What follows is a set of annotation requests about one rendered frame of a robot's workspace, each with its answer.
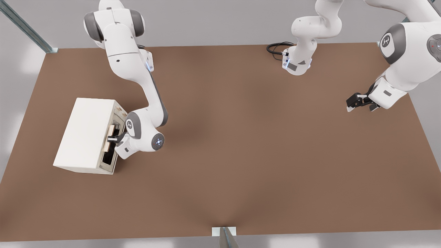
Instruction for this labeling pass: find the white oven box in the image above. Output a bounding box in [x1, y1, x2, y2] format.
[53, 97, 126, 175]

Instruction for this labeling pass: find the oven door with pale handle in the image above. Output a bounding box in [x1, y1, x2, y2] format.
[100, 114, 126, 174]

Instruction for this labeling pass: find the silver frame post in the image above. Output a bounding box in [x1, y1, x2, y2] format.
[211, 226, 239, 248]
[0, 0, 59, 54]
[427, 0, 441, 17]

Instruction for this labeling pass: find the black cable loop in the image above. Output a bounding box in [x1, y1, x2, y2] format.
[266, 42, 295, 62]

